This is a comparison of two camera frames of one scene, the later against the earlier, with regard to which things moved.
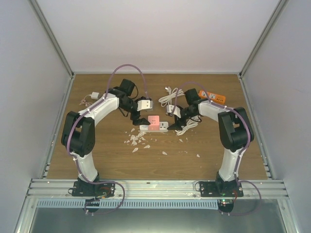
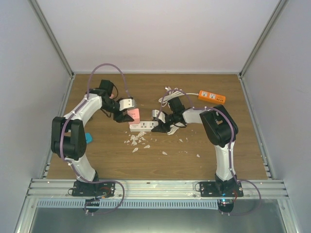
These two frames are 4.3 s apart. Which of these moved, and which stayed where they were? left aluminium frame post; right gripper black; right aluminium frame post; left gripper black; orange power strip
Moved: right gripper black; left gripper black
Stayed: orange power strip; left aluminium frame post; right aluminium frame post
